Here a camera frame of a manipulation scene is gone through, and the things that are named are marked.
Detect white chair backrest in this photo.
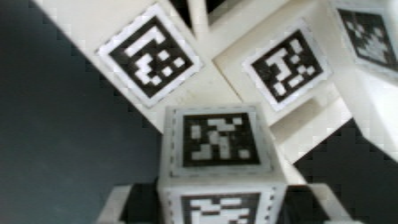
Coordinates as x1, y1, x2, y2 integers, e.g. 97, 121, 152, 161
170, 0, 356, 164

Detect white long back beam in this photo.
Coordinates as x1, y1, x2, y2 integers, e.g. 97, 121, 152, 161
31, 0, 239, 127

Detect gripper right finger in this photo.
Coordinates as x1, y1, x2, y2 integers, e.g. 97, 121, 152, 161
282, 184, 362, 224

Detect white tagged block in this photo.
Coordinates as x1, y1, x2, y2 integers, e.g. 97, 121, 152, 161
155, 104, 287, 224

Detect white small tagged cube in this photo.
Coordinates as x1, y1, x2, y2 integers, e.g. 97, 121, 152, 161
326, 0, 398, 162

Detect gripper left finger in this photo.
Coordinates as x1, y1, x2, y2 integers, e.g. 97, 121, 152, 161
95, 183, 159, 224

